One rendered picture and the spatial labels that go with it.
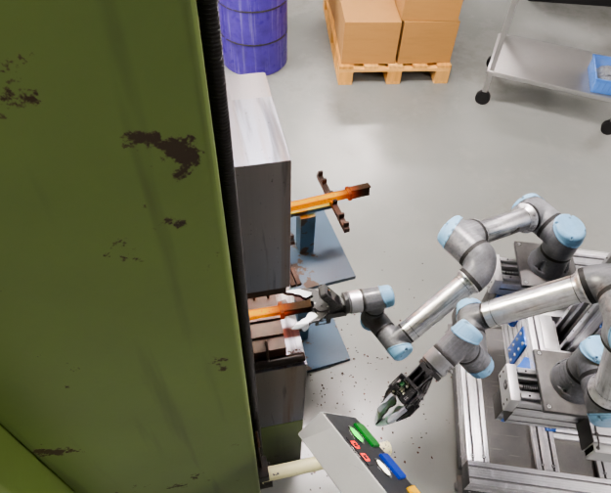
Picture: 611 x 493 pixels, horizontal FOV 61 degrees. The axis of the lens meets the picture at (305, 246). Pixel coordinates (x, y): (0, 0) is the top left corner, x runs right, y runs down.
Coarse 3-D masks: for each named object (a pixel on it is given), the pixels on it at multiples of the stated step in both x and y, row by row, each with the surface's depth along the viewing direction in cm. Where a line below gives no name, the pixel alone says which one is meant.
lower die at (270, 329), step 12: (252, 300) 168; (264, 300) 168; (276, 300) 168; (252, 324) 162; (264, 324) 163; (276, 324) 163; (252, 336) 160; (264, 336) 160; (276, 336) 161; (264, 348) 158; (276, 348) 158
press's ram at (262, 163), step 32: (256, 96) 108; (256, 128) 101; (256, 160) 95; (288, 160) 96; (256, 192) 100; (288, 192) 101; (256, 224) 107; (288, 224) 109; (256, 256) 114; (288, 256) 117; (256, 288) 123
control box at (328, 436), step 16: (320, 416) 123; (336, 416) 131; (304, 432) 123; (320, 432) 122; (336, 432) 120; (352, 432) 129; (320, 448) 120; (336, 448) 119; (352, 448) 119; (368, 448) 130; (320, 464) 119; (336, 464) 118; (352, 464) 117; (368, 464) 118; (384, 464) 131; (336, 480) 117; (352, 480) 115; (368, 480) 114; (384, 480) 118; (400, 480) 130
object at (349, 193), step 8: (360, 184) 200; (368, 184) 201; (336, 192) 199; (344, 192) 199; (352, 192) 199; (360, 192) 201; (368, 192) 203; (304, 200) 196; (312, 200) 196; (320, 200) 196; (328, 200) 197; (296, 208) 195
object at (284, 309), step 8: (280, 304) 165; (288, 304) 165; (296, 304) 165; (304, 304) 165; (256, 312) 163; (264, 312) 163; (272, 312) 163; (280, 312) 163; (288, 312) 166; (296, 312) 166; (304, 312) 166
